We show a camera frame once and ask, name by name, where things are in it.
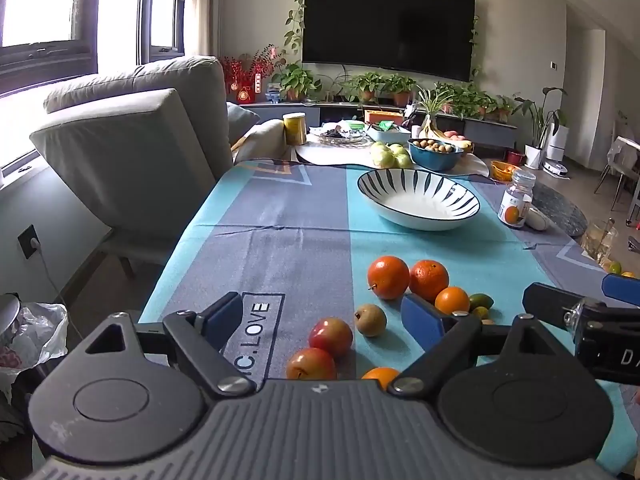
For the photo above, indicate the orange box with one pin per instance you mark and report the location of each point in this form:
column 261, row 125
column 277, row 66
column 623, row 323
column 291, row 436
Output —
column 382, row 116

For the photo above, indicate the green apple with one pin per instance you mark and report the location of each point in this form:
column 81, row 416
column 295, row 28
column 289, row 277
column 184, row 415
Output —
column 378, row 146
column 403, row 161
column 383, row 159
column 398, row 149

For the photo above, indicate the red apple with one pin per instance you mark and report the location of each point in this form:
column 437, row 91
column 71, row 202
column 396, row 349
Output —
column 330, row 337
column 311, row 364

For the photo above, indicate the trash bin with plastic bag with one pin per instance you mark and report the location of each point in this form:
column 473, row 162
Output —
column 35, row 332

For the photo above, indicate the row of potted plants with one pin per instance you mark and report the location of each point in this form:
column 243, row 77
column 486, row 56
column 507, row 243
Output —
column 472, row 100

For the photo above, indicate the black wall television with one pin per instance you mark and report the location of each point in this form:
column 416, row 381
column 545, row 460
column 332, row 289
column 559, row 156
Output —
column 387, row 22

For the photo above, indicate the glass plate with snacks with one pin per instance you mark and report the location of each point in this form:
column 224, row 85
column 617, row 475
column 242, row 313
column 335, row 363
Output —
column 337, row 134

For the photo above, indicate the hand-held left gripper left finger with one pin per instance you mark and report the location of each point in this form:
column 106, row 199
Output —
column 222, row 319

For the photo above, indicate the white robot vacuum dock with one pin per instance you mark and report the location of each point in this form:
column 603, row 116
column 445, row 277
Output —
column 556, row 152

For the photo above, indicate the blue grey tablecloth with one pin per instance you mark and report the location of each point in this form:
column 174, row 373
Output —
column 280, row 240

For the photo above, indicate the teal rectangular container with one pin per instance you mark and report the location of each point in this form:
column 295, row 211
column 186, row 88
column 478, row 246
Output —
column 387, row 134

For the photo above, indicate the dark television cabinet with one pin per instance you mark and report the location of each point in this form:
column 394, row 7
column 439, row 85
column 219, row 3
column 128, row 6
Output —
column 487, row 130

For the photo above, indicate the small orange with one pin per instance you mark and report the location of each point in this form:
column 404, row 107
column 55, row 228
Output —
column 381, row 377
column 452, row 300

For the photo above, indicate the black framed window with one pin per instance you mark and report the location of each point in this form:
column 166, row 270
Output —
column 85, row 20

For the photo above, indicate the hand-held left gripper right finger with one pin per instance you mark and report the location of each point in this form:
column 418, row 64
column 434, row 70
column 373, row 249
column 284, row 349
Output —
column 421, row 317

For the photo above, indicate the glass cup with spoon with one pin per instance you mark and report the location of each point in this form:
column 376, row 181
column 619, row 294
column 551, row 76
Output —
column 598, row 242

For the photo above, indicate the clear jar with orange label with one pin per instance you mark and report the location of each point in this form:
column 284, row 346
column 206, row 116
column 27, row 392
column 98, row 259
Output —
column 515, row 202

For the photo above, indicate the grey cushion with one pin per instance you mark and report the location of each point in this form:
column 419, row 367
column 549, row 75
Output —
column 241, row 121

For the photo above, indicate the dining chair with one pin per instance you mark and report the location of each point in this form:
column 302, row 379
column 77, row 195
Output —
column 620, row 160

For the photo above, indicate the red berry decoration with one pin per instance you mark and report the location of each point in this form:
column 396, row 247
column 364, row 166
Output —
column 250, row 72

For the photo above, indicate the white round placemat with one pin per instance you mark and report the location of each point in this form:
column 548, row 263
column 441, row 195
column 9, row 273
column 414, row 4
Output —
column 330, row 154

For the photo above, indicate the tall plant in white pot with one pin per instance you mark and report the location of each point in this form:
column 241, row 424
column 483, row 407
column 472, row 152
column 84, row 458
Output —
column 539, row 120

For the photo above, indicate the bunch of bananas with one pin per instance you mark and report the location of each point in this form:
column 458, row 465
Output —
column 442, row 134

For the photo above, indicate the white black striped bowl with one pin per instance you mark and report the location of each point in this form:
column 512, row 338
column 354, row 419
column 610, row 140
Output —
column 417, row 205

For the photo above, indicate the large orange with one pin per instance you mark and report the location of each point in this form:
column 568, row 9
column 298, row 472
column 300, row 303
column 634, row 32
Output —
column 429, row 280
column 388, row 277

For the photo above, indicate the black wall outlet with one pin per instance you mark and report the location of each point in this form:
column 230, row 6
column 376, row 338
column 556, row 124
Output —
column 29, row 241

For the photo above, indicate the blue bowl of nuts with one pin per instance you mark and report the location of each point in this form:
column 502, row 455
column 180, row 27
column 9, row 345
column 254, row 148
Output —
column 434, row 156

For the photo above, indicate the small green citrus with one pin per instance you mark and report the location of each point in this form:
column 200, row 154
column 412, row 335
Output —
column 481, row 301
column 480, row 313

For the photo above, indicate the brown pear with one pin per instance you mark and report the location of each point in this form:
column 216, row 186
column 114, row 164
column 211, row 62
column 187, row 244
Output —
column 370, row 320

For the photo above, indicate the potted green plant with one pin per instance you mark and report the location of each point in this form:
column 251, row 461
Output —
column 295, row 80
column 367, row 86
column 400, row 89

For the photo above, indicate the white oval object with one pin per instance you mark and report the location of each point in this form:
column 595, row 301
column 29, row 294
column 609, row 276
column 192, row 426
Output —
column 538, row 219

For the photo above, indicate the beige curtain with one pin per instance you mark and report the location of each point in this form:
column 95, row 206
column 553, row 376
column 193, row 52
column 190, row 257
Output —
column 202, row 7

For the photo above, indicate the round grey rug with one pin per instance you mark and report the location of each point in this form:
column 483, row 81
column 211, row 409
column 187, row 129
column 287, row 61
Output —
column 562, row 207

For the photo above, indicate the orange basket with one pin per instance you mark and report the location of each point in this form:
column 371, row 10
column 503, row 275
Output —
column 504, row 170

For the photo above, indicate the red pot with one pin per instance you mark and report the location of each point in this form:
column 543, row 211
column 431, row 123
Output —
column 515, row 157

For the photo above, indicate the yellow canister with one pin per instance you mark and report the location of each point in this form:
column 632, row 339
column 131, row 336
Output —
column 294, row 130

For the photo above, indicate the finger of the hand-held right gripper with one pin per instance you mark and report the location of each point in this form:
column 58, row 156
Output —
column 622, row 287
column 547, row 302

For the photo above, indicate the green lime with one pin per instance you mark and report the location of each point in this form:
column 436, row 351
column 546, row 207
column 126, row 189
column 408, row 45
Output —
column 614, row 267

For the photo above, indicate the grey sofa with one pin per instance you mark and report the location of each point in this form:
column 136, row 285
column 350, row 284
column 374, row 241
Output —
column 130, row 150

